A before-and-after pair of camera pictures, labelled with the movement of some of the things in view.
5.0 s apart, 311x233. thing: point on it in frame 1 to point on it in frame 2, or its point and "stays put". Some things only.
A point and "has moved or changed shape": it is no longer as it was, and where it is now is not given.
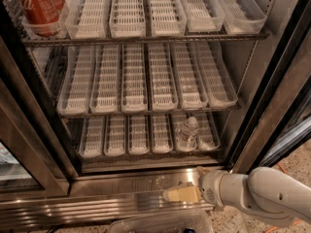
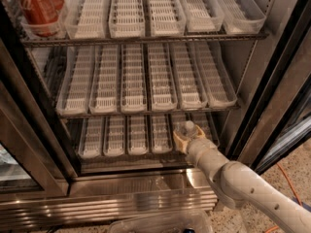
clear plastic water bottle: [189, 137] has moved or changed shape
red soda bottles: [42, 6] stays put
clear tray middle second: [104, 93] stays put
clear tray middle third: [134, 95] stays put
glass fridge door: [277, 117] stays put
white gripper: [211, 186] to [194, 146]
